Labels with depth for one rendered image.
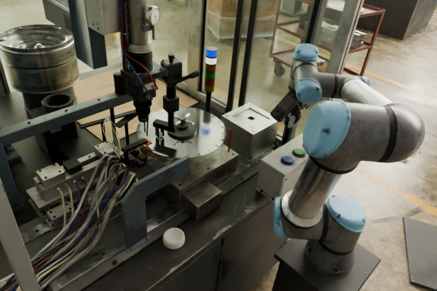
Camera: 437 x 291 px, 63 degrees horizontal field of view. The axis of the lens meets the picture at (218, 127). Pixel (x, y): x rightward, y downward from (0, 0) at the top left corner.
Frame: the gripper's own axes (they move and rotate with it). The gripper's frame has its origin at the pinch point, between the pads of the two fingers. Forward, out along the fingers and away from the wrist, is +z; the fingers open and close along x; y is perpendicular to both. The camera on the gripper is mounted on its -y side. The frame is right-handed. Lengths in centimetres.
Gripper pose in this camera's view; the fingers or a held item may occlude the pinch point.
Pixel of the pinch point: (286, 125)
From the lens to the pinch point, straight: 139.2
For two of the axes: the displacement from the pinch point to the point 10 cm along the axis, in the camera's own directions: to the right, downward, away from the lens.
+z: 0.1, 6.5, 7.6
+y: 7.6, -5.0, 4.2
